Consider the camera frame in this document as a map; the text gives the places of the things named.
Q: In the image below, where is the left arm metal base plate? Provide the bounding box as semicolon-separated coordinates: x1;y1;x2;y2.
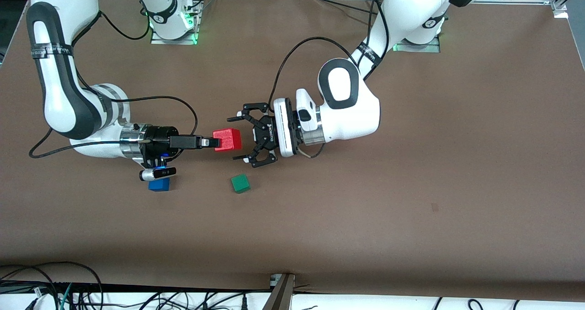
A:
393;36;441;53

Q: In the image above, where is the black base power cable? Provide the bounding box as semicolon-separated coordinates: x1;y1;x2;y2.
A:
313;0;381;17

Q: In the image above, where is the grey metal post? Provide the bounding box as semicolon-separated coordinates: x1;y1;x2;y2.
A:
261;273;296;310

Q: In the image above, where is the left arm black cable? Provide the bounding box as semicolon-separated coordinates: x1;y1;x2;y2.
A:
272;0;389;118

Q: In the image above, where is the red cube block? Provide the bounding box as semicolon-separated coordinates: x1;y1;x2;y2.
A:
213;128;242;152

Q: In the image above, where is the aluminium table rail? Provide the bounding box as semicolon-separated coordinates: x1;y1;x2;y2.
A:
475;0;556;5

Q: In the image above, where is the looping black cable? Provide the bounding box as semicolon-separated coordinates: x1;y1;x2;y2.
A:
0;261;104;310

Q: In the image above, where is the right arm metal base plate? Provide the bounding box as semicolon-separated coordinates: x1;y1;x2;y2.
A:
150;1;200;45

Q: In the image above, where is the green cable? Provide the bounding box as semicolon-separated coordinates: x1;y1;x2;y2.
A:
58;283;74;310

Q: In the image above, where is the green cube block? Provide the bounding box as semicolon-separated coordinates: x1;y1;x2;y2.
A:
230;173;251;194

